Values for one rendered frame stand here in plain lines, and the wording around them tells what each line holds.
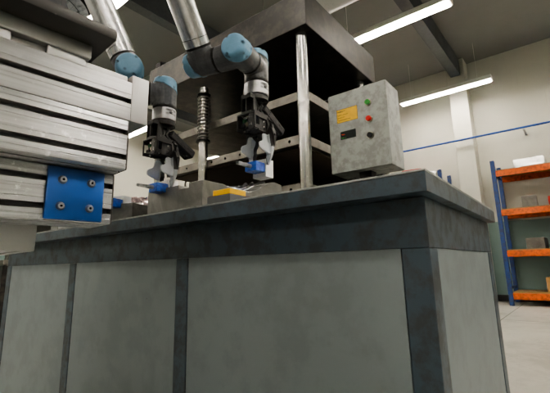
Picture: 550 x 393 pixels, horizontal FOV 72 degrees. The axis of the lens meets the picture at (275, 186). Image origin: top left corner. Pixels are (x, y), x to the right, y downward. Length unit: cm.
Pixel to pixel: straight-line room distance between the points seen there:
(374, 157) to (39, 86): 139
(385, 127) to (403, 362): 121
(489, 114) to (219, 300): 725
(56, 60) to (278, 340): 67
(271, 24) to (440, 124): 620
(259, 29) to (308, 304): 168
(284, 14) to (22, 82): 163
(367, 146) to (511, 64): 652
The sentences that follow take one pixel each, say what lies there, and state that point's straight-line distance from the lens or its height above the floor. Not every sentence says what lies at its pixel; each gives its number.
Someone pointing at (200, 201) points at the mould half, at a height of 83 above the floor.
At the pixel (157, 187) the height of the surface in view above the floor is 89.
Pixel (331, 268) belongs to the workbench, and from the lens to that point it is 79.
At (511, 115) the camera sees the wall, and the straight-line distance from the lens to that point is 784.
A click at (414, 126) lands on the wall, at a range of 821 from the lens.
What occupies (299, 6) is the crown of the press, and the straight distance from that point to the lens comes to 210.
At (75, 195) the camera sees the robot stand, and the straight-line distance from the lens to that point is 71.
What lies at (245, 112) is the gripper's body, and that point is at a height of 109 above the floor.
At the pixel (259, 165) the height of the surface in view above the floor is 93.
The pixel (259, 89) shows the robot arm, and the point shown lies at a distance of 117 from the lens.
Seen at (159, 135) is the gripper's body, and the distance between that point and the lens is 125.
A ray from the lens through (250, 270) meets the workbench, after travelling 92.
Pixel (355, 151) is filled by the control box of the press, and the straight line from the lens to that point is 181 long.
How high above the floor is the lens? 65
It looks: 12 degrees up
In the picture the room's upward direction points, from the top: 1 degrees counter-clockwise
